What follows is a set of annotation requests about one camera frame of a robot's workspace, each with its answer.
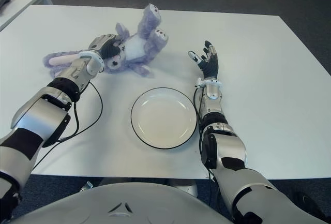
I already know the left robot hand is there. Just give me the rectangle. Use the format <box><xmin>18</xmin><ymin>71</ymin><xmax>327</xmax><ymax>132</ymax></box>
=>
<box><xmin>87</xmin><ymin>34</ymin><xmax>125</xmax><ymax>61</ymax></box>

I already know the silver robot torso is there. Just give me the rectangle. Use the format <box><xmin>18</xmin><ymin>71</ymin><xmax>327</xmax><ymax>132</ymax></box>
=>
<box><xmin>15</xmin><ymin>182</ymin><xmax>233</xmax><ymax>224</ymax></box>

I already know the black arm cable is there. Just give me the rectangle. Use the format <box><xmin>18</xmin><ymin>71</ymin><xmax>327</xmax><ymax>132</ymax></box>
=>
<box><xmin>193</xmin><ymin>86</ymin><xmax>220</xmax><ymax>206</ymax></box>
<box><xmin>32</xmin><ymin>81</ymin><xmax>103</xmax><ymax>172</ymax></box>

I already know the purple plush doll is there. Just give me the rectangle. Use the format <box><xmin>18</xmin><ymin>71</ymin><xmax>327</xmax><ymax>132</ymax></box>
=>
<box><xmin>42</xmin><ymin>3</ymin><xmax>169</xmax><ymax>79</ymax></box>

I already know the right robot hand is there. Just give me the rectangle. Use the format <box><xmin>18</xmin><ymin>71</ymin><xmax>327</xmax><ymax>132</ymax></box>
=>
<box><xmin>188</xmin><ymin>40</ymin><xmax>220</xmax><ymax>81</ymax></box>

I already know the white plate with black rim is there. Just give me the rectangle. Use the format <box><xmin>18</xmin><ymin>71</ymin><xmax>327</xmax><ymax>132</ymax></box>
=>
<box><xmin>130</xmin><ymin>86</ymin><xmax>199</xmax><ymax>149</ymax></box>

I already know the black shoe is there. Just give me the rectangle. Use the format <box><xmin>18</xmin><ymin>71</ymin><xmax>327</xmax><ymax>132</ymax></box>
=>
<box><xmin>294</xmin><ymin>189</ymin><xmax>326</xmax><ymax>216</ymax></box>

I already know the silver rounded robot base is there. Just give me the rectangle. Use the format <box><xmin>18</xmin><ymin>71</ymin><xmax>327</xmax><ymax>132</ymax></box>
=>
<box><xmin>165</xmin><ymin>177</ymin><xmax>199</xmax><ymax>198</ymax></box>

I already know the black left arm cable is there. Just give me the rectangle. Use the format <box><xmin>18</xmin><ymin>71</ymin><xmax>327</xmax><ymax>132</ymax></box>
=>
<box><xmin>32</xmin><ymin>81</ymin><xmax>103</xmax><ymax>172</ymax></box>

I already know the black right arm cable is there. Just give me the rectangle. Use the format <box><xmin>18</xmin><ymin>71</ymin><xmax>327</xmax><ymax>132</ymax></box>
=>
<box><xmin>193</xmin><ymin>86</ymin><xmax>220</xmax><ymax>206</ymax></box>

